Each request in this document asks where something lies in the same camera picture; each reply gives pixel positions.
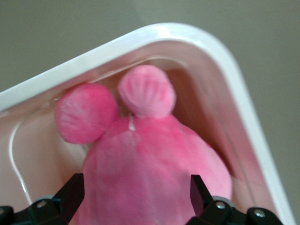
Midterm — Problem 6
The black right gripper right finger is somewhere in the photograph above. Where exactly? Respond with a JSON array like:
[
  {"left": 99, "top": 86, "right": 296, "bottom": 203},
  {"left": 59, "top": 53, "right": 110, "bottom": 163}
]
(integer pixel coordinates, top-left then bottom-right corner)
[{"left": 184, "top": 174, "right": 282, "bottom": 225}]

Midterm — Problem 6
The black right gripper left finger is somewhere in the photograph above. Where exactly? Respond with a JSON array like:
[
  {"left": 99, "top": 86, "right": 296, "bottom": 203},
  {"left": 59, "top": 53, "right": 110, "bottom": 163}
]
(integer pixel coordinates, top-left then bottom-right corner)
[{"left": 0, "top": 172, "right": 85, "bottom": 225}]

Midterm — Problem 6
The pink plush toy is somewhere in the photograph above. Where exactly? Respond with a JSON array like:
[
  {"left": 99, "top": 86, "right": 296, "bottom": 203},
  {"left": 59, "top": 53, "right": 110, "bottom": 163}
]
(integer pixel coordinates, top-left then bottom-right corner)
[{"left": 54, "top": 65, "right": 233, "bottom": 225}]

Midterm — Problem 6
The white plastic storage box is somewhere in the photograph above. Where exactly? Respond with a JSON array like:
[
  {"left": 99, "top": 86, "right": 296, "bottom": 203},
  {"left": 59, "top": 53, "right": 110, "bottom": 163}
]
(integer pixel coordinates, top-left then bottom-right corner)
[{"left": 0, "top": 22, "right": 299, "bottom": 225}]

